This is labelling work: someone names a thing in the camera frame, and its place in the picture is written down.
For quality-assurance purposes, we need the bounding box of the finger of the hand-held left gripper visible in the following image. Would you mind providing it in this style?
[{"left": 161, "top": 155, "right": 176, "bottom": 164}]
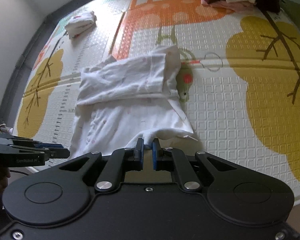
[
  {"left": 10, "top": 137, "right": 63, "bottom": 149},
  {"left": 43, "top": 148, "right": 71, "bottom": 159}
]

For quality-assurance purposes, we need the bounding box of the folded white printed garment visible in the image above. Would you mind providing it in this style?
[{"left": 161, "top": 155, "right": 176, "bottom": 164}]
[{"left": 64, "top": 10, "right": 97, "bottom": 40}]

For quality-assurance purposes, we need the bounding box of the white flower-print baby shirt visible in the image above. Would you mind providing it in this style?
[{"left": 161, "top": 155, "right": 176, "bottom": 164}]
[{"left": 70, "top": 45, "right": 194, "bottom": 159}]

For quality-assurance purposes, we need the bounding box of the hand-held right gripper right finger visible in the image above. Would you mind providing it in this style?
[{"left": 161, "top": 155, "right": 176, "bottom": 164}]
[{"left": 152, "top": 138, "right": 237, "bottom": 193}]

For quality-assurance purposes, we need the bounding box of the dark grey platform edge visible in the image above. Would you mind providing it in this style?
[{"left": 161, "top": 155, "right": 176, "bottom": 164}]
[{"left": 0, "top": 0, "right": 110, "bottom": 130}]

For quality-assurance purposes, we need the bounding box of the green chair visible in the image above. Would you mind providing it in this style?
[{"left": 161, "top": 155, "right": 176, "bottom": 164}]
[{"left": 277, "top": 0, "right": 300, "bottom": 33}]

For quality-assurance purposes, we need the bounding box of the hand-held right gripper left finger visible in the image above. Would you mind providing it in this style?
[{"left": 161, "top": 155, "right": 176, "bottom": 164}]
[{"left": 59, "top": 138, "right": 143, "bottom": 193}]

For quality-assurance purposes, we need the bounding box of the pink garment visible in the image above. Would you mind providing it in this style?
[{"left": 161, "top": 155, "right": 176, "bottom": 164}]
[{"left": 201, "top": 0, "right": 254, "bottom": 12}]

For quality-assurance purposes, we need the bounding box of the colourful foam play mat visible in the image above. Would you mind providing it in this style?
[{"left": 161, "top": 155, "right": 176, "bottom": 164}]
[{"left": 0, "top": 0, "right": 300, "bottom": 205}]

